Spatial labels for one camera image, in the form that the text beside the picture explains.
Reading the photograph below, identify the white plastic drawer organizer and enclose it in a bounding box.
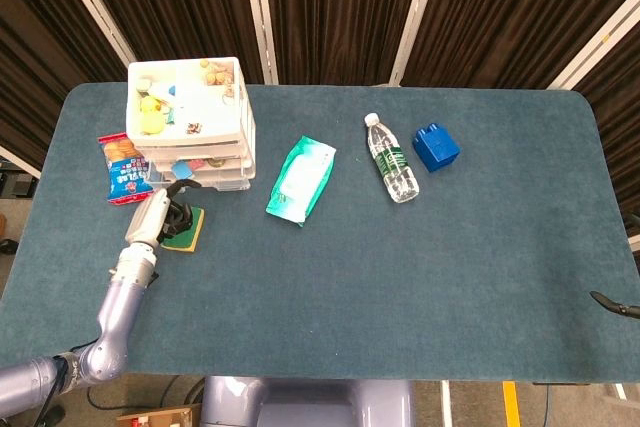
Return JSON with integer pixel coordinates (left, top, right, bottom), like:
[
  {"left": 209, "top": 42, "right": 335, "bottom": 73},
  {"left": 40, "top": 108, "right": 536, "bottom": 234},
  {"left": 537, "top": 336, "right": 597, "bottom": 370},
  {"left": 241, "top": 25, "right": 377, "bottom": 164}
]
[{"left": 126, "top": 56, "right": 258, "bottom": 193}]

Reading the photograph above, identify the white frame post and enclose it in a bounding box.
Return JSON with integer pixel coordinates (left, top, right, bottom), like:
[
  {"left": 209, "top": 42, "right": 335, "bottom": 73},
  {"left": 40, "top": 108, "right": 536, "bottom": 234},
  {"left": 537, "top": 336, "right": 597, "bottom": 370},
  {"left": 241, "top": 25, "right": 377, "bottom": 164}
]
[
  {"left": 47, "top": 0, "right": 138, "bottom": 66},
  {"left": 388, "top": 0, "right": 446, "bottom": 88},
  {"left": 240, "top": 0, "right": 280, "bottom": 86},
  {"left": 546, "top": 0, "right": 640, "bottom": 92}
]

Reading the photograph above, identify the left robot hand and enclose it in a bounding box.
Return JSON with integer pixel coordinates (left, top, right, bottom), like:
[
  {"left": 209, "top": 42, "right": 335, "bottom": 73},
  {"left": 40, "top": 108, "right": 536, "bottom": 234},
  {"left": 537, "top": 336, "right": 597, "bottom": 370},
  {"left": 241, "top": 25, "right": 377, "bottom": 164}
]
[{"left": 124, "top": 179, "right": 203, "bottom": 248}]

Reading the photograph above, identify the blue table cloth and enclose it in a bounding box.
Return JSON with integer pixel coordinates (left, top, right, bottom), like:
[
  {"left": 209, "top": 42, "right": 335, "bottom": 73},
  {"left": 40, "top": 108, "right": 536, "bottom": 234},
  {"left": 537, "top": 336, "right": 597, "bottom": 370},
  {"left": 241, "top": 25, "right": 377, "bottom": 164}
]
[{"left": 0, "top": 82, "right": 640, "bottom": 382}]

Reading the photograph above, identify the empty clear drawer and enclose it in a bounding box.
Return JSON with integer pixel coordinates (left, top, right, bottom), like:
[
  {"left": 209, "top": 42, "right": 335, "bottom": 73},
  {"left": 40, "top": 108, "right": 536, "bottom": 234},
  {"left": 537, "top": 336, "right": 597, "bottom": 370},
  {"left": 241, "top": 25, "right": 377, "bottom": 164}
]
[{"left": 197, "top": 178, "right": 252, "bottom": 193}]

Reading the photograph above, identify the teal wet wipes pack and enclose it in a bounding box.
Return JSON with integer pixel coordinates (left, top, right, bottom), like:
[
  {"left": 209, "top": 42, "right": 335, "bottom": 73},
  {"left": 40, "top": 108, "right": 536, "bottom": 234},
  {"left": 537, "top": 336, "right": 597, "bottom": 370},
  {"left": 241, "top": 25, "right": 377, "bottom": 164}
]
[{"left": 264, "top": 134, "right": 338, "bottom": 228}]

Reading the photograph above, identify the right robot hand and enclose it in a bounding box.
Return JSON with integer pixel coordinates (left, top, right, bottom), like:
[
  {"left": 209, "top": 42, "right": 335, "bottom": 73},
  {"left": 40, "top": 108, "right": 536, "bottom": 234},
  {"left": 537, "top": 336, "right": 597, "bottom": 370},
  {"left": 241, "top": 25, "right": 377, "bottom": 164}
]
[{"left": 588, "top": 289, "right": 640, "bottom": 321}]

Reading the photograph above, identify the white bottle with blue cap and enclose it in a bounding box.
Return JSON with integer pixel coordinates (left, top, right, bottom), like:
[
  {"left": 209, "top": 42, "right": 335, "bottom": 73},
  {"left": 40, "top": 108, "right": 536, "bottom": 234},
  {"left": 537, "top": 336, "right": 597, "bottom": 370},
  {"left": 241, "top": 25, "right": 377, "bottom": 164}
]
[{"left": 148, "top": 82, "right": 179, "bottom": 101}]

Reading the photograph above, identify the clear water bottle green label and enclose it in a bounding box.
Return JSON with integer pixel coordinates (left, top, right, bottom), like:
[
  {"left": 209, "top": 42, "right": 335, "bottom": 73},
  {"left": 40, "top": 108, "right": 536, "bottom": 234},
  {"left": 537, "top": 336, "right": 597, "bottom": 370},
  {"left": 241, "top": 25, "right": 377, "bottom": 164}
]
[{"left": 363, "top": 112, "right": 421, "bottom": 204}]

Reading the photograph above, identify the grey robot torso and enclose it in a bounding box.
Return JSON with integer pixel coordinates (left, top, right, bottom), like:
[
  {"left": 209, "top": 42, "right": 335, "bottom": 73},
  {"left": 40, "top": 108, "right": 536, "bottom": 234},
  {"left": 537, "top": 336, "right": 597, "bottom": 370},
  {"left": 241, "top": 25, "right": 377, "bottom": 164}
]
[{"left": 199, "top": 375, "right": 416, "bottom": 427}]

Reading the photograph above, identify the dark brown curtain panel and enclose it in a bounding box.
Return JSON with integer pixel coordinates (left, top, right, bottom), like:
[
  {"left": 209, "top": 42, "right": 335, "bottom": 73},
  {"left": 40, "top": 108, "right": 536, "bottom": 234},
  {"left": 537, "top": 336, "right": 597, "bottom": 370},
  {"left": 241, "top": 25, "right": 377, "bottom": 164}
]
[
  {"left": 262, "top": 0, "right": 426, "bottom": 87},
  {"left": 402, "top": 0, "right": 640, "bottom": 90},
  {"left": 0, "top": 0, "right": 129, "bottom": 173},
  {"left": 69, "top": 0, "right": 265, "bottom": 84}
]

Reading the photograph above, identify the yellow duck toy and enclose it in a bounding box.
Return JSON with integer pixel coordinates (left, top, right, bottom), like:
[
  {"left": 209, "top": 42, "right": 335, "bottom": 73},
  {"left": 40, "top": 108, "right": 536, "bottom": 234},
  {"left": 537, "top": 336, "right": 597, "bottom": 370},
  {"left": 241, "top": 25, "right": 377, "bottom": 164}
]
[{"left": 138, "top": 96, "right": 166, "bottom": 136}]

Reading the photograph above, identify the green and yellow sponge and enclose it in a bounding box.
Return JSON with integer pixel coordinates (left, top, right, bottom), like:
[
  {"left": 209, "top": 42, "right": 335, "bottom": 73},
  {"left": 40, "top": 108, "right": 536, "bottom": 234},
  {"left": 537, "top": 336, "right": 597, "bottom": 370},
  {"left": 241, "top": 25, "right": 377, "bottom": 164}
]
[{"left": 160, "top": 205, "right": 206, "bottom": 253}]

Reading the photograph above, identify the blue building block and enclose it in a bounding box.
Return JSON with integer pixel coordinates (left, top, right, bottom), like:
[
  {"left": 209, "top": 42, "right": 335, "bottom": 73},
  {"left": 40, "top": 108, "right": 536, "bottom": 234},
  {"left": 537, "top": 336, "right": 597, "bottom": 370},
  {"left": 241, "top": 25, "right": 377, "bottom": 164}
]
[{"left": 411, "top": 122, "right": 462, "bottom": 173}]

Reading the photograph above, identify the clear drawer holding small items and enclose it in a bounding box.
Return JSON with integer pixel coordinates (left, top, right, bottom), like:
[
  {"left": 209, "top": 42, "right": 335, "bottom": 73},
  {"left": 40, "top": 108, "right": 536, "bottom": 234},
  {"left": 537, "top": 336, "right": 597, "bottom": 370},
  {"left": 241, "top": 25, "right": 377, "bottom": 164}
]
[{"left": 144, "top": 154, "right": 254, "bottom": 188}]

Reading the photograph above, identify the blue snack bag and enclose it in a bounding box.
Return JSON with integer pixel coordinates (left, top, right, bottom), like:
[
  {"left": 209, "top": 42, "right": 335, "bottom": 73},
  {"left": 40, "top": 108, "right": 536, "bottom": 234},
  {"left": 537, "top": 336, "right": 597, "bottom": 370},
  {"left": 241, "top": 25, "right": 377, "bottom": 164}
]
[{"left": 97, "top": 131, "right": 155, "bottom": 207}]

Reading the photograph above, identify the cardboard box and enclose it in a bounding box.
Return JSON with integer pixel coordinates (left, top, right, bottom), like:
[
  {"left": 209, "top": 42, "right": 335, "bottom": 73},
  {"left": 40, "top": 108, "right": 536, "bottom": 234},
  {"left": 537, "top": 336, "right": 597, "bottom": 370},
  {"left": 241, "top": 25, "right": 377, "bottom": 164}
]
[{"left": 115, "top": 403, "right": 202, "bottom": 427}]

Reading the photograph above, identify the brown teddy bear toy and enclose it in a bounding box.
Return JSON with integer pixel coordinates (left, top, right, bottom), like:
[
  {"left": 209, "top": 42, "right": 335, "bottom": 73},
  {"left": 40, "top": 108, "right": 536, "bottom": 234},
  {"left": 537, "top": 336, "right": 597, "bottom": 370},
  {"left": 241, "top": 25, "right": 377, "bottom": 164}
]
[{"left": 199, "top": 59, "right": 236, "bottom": 88}]

